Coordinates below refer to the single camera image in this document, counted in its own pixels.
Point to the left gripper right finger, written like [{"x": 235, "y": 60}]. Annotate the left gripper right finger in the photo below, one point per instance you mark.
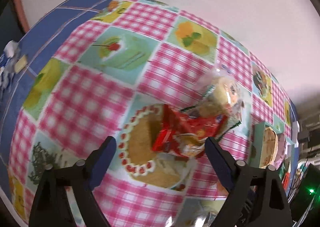
[{"x": 256, "y": 196}]

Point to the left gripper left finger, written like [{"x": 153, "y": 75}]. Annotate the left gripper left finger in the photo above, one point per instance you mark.
[{"x": 51, "y": 206}]

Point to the beige orange pastry packet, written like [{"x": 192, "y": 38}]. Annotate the beige orange pastry packet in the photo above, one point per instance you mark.
[{"x": 269, "y": 148}]

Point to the pink swiss roll packet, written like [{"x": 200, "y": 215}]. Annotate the pink swiss roll packet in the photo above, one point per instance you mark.
[{"x": 281, "y": 150}]

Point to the green edged clear cake packet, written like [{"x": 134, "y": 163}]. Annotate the green edged clear cake packet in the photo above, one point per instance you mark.
[{"x": 220, "y": 99}]

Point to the red cartoon snack packet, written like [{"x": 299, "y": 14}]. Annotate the red cartoon snack packet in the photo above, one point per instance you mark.
[{"x": 184, "y": 136}]

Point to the clear steamed cake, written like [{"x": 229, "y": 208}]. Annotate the clear steamed cake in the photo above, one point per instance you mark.
[{"x": 216, "y": 75}]

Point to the orange red wafer packet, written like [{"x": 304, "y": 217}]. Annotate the orange red wafer packet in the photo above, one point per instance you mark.
[{"x": 286, "y": 180}]

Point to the dark green biscuit packet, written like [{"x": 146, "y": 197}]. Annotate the dark green biscuit packet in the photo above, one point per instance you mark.
[{"x": 281, "y": 171}]

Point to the teal rimmed white tray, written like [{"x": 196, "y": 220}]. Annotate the teal rimmed white tray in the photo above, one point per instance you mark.
[{"x": 291, "y": 153}]

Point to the black power adapter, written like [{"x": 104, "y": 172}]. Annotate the black power adapter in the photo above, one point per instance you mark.
[{"x": 303, "y": 136}]

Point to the white power strip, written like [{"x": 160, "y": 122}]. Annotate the white power strip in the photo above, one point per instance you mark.
[{"x": 295, "y": 131}]

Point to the pink checkered picture tablecloth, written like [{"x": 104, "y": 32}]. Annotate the pink checkered picture tablecloth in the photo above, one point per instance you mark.
[{"x": 109, "y": 78}]

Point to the small white eraser block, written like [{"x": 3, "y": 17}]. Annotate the small white eraser block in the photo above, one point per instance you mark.
[{"x": 20, "y": 64}]

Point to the blue white crumpled wrapper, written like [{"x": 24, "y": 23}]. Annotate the blue white crumpled wrapper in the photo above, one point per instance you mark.
[{"x": 9, "y": 58}]

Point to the blue plaid cloth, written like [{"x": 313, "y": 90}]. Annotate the blue plaid cloth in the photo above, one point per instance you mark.
[{"x": 39, "y": 44}]

